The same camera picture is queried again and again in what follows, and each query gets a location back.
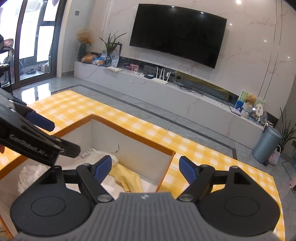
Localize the yellow microfiber cloth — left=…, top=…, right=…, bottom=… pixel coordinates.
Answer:
left=109, top=163, right=143, bottom=193

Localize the yellow checkered tablecloth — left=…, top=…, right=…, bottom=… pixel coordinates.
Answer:
left=1, top=90, right=285, bottom=240

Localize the white crumpled cloth in box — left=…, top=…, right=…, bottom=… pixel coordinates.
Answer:
left=18, top=164, right=49, bottom=195

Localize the orange rimmed storage box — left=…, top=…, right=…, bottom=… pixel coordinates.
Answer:
left=1, top=116, right=176, bottom=237

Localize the white marble tv bench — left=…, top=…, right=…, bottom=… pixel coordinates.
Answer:
left=74, top=62, right=263, bottom=149

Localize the grey pedal trash bin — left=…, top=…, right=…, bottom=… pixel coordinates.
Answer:
left=252, top=125, right=282, bottom=166

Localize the pastel woven basket bag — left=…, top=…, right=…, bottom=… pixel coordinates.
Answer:
left=268, top=145, right=281, bottom=166

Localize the teddy bear toy pile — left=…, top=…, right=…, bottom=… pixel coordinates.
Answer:
left=230, top=89, right=267, bottom=126

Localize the pink small heater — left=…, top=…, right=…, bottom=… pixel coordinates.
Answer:
left=290, top=176, right=296, bottom=192

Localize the vase with dried flowers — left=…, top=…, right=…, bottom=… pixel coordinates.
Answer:
left=76, top=29, right=92, bottom=62

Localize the potted leafy floor plant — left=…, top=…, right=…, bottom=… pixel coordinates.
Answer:
left=278, top=108, right=296, bottom=151

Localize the white wifi router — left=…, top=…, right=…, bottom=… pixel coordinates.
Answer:
left=151, top=67, right=171, bottom=85

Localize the green plant in vase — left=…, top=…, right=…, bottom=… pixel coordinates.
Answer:
left=99, top=32, right=126, bottom=67

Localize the black wall television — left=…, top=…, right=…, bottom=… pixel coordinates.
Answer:
left=129, top=4, right=227, bottom=68

